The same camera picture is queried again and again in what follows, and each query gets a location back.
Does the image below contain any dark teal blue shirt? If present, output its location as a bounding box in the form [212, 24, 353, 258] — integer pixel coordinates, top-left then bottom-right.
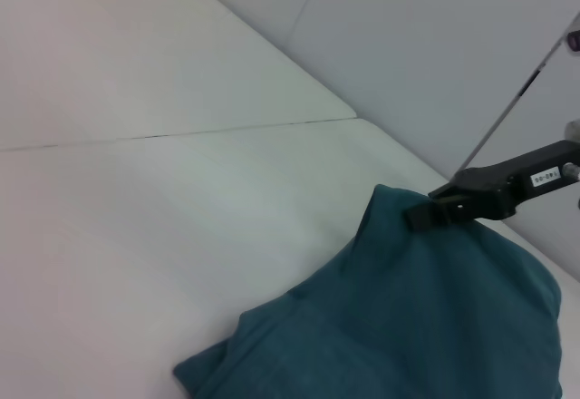
[172, 184, 565, 399]

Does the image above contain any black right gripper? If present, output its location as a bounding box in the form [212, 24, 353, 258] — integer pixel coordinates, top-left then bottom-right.
[404, 140, 580, 233]

